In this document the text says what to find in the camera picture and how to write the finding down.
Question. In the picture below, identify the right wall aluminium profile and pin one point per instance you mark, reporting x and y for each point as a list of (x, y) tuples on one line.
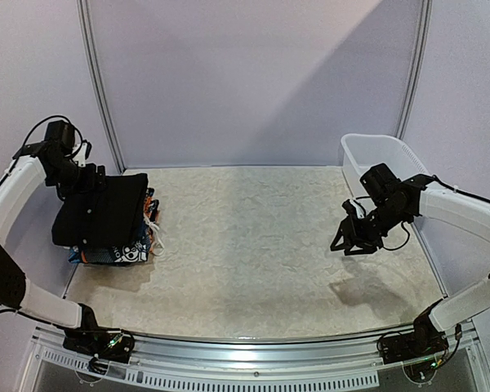
[(418, 53)]

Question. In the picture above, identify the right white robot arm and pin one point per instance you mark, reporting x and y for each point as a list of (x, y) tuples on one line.
[(397, 202)]

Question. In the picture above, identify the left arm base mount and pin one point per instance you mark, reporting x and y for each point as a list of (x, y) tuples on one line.
[(103, 345)]

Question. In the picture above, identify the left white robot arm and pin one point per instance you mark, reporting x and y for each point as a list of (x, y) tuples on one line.
[(57, 156)]

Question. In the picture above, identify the aluminium front rail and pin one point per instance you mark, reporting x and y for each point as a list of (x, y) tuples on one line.
[(339, 363)]

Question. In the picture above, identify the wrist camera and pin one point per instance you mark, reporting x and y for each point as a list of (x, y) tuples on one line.
[(354, 208), (82, 153)]

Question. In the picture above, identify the white plastic basket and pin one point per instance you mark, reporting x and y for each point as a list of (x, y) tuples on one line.
[(361, 152)]

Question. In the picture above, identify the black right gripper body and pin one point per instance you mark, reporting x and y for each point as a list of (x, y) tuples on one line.
[(362, 228)]

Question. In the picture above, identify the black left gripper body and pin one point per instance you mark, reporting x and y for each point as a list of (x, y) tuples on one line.
[(91, 182)]

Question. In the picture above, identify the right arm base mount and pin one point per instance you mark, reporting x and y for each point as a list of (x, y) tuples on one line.
[(423, 351)]

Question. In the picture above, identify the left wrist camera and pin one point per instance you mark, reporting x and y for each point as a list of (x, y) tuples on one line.
[(82, 153)]

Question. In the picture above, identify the black garment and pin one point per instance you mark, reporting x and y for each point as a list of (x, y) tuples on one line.
[(109, 217)]

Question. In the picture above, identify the left wall aluminium profile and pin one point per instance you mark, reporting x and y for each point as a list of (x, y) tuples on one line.
[(98, 85)]

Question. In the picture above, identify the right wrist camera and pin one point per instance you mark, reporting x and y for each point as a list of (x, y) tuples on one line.
[(354, 208)]

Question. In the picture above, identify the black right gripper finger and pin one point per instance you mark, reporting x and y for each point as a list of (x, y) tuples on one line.
[(343, 238), (362, 249)]

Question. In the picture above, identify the wall aluminium profile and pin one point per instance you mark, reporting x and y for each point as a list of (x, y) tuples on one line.
[(418, 53), (98, 85)]

